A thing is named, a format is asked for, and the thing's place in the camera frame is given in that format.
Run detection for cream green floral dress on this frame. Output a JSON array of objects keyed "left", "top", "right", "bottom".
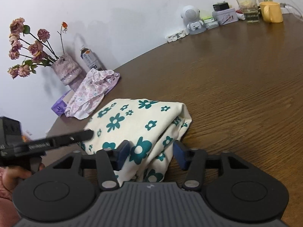
[{"left": 79, "top": 99, "right": 192, "bottom": 184}]

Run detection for person left hand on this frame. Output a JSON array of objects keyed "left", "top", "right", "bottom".
[{"left": 1, "top": 166, "right": 32, "bottom": 203}]

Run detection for purple tissue pack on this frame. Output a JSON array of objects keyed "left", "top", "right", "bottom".
[{"left": 51, "top": 90, "right": 74, "bottom": 116}]

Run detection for pink purple vase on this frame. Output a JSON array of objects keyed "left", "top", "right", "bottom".
[{"left": 51, "top": 54, "right": 86, "bottom": 92}]

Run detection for pink floral garment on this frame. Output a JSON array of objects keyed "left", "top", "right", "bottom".
[{"left": 65, "top": 69, "right": 120, "bottom": 120}]

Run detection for plastic drink bottle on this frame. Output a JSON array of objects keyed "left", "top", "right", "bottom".
[{"left": 80, "top": 45, "right": 102, "bottom": 70}]

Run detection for white power strip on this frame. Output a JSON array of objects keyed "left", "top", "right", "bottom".
[{"left": 166, "top": 29, "right": 189, "bottom": 43}]

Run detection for green white small boxes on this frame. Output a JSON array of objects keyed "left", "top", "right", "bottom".
[{"left": 202, "top": 17, "right": 219, "bottom": 30}]

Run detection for white astronaut figurine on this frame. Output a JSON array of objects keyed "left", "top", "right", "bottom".
[{"left": 181, "top": 5, "right": 206, "bottom": 35}]

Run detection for white tin box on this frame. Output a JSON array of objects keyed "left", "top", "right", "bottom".
[{"left": 212, "top": 8, "right": 239, "bottom": 26}]

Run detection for black charger block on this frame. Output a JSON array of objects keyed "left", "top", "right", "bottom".
[{"left": 213, "top": 1, "right": 230, "bottom": 11}]

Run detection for glass cup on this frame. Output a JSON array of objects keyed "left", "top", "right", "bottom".
[{"left": 236, "top": 0, "right": 259, "bottom": 23}]

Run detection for yellow mug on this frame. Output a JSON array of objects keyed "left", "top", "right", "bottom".
[{"left": 259, "top": 1, "right": 283, "bottom": 23}]

